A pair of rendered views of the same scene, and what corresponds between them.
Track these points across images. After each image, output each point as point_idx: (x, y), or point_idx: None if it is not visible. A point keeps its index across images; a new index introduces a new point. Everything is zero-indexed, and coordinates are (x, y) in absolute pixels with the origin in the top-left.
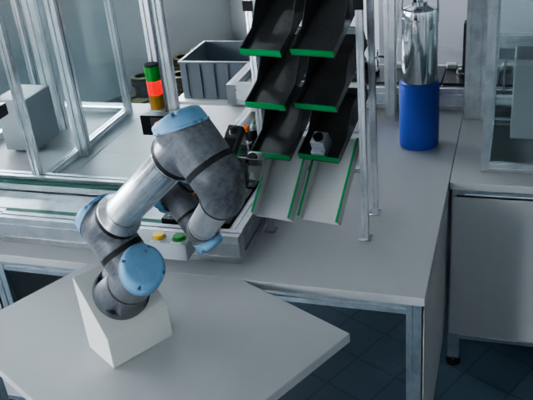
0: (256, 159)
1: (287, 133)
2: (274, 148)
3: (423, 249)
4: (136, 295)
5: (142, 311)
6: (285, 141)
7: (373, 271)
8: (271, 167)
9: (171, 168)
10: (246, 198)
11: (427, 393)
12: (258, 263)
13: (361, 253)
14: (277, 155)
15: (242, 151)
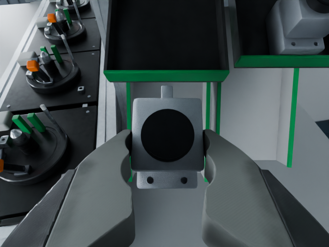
0: (217, 157)
1: (178, 5)
2: (164, 51)
3: (313, 135)
4: None
5: None
6: (182, 27)
7: (302, 192)
8: (135, 84)
9: None
10: (94, 127)
11: None
12: (152, 228)
13: (262, 161)
14: (193, 73)
15: (57, 47)
